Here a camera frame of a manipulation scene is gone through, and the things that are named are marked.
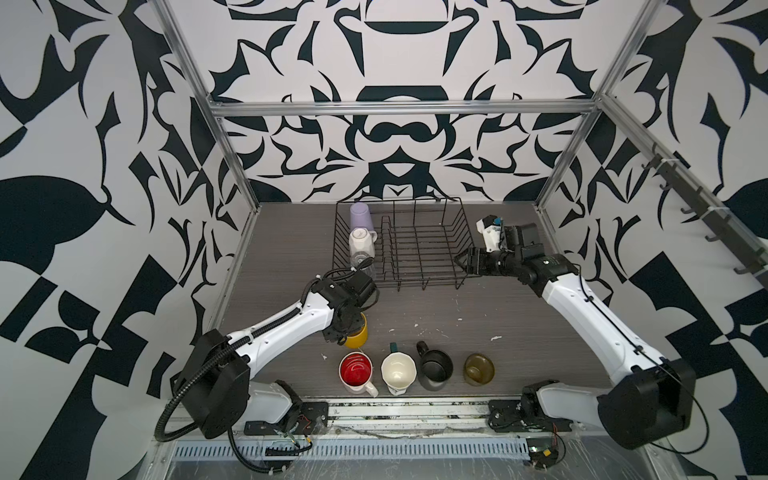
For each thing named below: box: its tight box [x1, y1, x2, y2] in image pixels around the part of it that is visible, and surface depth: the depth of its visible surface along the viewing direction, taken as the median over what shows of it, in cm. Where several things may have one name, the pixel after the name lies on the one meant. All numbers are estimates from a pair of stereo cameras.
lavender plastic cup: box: [350, 202, 374, 232], surface depth 101 cm
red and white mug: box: [338, 351, 379, 398], surface depth 77 cm
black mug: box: [416, 340, 454, 391], surface depth 80 cm
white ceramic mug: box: [348, 227, 378, 257], surface depth 96 cm
